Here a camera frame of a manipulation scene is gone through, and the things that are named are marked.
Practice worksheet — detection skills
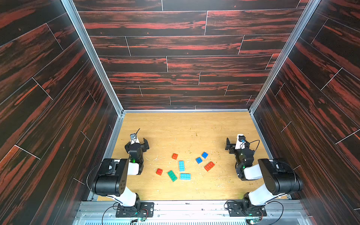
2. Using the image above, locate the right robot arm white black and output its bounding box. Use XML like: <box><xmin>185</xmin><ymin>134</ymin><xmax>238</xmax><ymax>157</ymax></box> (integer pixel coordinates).
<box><xmin>225</xmin><ymin>134</ymin><xmax>303</xmax><ymax>210</ymax></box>

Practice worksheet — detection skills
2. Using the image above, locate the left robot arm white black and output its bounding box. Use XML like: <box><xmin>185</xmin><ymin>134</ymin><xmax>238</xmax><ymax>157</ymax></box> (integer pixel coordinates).
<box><xmin>90</xmin><ymin>137</ymin><xmax>150</xmax><ymax>210</ymax></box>

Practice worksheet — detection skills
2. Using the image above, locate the green long lego brick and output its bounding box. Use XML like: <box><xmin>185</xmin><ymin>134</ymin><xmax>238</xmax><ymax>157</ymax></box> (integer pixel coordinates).
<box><xmin>167</xmin><ymin>170</ymin><xmax>178</xmax><ymax>182</ymax></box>

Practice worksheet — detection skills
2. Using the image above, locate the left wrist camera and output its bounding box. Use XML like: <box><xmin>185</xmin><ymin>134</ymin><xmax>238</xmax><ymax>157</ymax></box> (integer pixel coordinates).
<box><xmin>130</xmin><ymin>133</ymin><xmax>140</xmax><ymax>144</ymax></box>

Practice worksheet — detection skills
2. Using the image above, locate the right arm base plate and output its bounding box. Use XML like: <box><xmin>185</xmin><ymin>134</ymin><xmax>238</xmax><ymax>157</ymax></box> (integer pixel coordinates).
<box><xmin>224</xmin><ymin>200</ymin><xmax>267</xmax><ymax>217</ymax></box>

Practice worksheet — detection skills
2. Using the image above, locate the red long lego brick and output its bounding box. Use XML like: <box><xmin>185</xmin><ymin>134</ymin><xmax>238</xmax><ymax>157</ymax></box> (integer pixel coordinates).
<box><xmin>204</xmin><ymin>161</ymin><xmax>215</xmax><ymax>172</ymax></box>

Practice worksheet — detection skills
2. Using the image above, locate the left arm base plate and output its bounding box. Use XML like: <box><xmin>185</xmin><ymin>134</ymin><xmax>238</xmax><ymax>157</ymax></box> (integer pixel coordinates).
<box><xmin>115</xmin><ymin>201</ymin><xmax>155</xmax><ymax>218</ymax></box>

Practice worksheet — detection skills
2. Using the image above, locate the cyan lego brick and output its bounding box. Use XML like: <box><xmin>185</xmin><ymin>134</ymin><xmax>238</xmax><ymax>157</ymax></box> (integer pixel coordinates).
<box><xmin>180</xmin><ymin>173</ymin><xmax>191</xmax><ymax>181</ymax></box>
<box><xmin>178</xmin><ymin>161</ymin><xmax>185</xmax><ymax>172</ymax></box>

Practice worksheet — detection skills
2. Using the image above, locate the aluminium front rail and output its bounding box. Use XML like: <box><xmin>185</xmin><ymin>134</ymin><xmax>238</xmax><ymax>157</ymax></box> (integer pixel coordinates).
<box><xmin>73</xmin><ymin>200</ymin><xmax>315</xmax><ymax>225</ymax></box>

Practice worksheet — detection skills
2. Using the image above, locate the blue small lego brick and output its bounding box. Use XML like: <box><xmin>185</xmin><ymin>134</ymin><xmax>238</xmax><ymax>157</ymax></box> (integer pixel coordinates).
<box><xmin>196</xmin><ymin>157</ymin><xmax>203</xmax><ymax>164</ymax></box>
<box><xmin>202</xmin><ymin>152</ymin><xmax>208</xmax><ymax>159</ymax></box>

